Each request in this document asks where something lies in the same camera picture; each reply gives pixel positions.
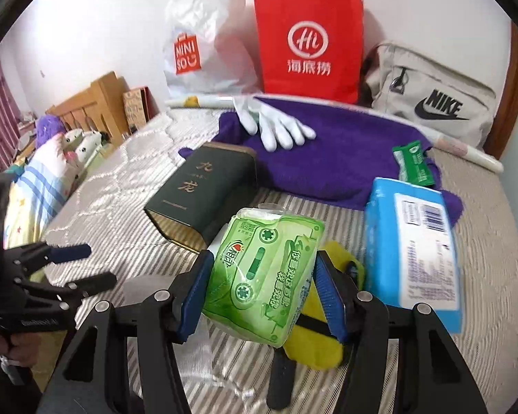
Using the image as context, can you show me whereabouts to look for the blue tissue pack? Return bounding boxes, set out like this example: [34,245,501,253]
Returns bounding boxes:
[363,177,464,333]

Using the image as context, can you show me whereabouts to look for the brown wooden door frame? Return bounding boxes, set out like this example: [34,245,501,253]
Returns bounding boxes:
[486,21,518,160]

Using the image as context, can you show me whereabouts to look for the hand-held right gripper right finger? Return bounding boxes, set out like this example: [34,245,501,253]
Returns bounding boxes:
[313,250,476,414]

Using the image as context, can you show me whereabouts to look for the white plush toy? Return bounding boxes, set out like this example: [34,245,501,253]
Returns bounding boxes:
[60,129,102,169]

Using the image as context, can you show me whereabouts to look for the purple plush toy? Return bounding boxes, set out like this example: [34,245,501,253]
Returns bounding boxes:
[35,114,67,147]

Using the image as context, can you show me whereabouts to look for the green tissue pack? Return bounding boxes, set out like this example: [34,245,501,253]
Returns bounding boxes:
[201,207,326,348]

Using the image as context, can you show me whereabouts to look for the dark green tin box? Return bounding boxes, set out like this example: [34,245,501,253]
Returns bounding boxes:
[144,141,258,254]

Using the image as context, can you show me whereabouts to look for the white printed paper roll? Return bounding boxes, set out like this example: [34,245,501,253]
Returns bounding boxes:
[164,94,503,174]

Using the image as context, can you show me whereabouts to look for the white foam packing pieces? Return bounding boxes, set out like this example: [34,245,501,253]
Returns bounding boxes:
[252,103,317,152]

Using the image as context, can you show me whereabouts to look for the brown patterned box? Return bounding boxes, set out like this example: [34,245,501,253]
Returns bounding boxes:
[122,87,153,135]

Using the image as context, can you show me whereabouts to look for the yellow pouch with black strap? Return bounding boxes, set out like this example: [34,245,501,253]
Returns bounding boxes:
[282,241,365,369]

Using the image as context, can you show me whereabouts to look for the person's left hand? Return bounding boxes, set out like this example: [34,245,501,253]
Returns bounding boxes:
[6,330,41,369]

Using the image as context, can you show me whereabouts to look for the wooden headboard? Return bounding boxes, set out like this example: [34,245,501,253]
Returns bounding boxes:
[45,71,132,145]

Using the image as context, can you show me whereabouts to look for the white glove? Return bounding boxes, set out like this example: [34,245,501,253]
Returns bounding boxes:
[233,97,262,136]

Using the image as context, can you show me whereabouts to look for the red paper bag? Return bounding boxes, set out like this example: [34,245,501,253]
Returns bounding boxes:
[254,0,365,105]

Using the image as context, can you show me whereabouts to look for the black strap piece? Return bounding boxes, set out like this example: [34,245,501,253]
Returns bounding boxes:
[270,345,296,412]

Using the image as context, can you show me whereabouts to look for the purple towel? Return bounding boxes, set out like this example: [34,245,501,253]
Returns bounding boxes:
[178,97,464,225]

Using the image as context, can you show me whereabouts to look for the small dark green packet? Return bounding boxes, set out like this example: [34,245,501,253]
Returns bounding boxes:
[392,141,437,188]

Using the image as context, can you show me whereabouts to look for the white plastic shopping bag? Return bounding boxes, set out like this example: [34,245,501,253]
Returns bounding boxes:
[163,0,260,100]

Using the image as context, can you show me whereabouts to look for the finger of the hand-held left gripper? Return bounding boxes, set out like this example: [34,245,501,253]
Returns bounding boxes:
[9,243,92,269]
[21,271,117,302]

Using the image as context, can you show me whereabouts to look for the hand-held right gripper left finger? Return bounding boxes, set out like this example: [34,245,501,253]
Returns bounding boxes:
[37,250,217,414]

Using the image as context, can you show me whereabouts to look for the grey sling bag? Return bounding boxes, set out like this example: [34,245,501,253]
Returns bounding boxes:
[363,41,497,149]

